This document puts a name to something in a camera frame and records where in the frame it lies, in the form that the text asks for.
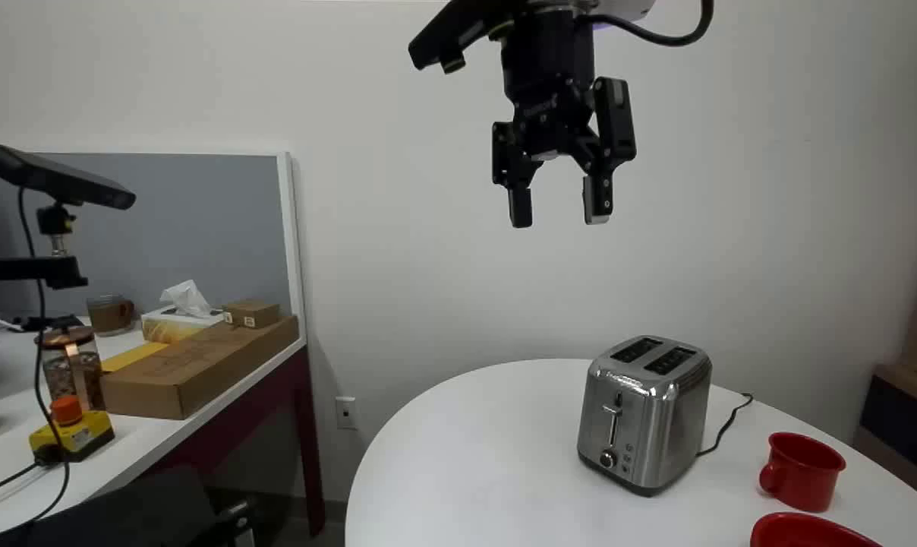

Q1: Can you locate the silver two-slot toaster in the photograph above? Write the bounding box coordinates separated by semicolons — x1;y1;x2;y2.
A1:
576;334;710;495

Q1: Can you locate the flat cardboard box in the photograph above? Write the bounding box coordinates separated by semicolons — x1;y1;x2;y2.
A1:
103;316;302;419

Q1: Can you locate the red mug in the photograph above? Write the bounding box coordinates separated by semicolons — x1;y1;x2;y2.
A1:
760;431;848;514

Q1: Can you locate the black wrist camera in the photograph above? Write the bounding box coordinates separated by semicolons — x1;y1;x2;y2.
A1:
407;0;526;73

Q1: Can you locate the yellow emergency stop button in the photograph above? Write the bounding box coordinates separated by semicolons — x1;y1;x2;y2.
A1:
28;397;114;466

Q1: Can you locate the round white table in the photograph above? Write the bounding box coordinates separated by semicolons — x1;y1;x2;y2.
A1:
342;356;917;547

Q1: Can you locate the small clear container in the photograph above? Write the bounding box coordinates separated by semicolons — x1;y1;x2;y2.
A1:
40;326;103;410

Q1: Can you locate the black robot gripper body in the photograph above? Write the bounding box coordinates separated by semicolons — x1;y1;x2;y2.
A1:
492;14;637;185

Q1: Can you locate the grey partition panel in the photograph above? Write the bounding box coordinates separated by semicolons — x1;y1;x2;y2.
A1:
41;151;302;316

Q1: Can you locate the white side desk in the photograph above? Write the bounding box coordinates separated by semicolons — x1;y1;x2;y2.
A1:
0;334;324;535

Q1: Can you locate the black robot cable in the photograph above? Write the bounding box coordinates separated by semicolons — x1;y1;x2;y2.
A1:
598;0;716;50

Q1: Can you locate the black camera on stand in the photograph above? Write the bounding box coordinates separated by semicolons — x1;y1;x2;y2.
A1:
0;147;136;290

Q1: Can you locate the black toaster power cord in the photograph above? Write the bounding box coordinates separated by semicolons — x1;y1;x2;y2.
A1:
692;390;755;460

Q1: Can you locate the red bowl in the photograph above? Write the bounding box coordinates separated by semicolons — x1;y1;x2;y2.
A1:
751;514;880;547

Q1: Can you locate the white tissue box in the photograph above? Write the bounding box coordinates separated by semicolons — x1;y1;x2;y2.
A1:
141;279;227;344

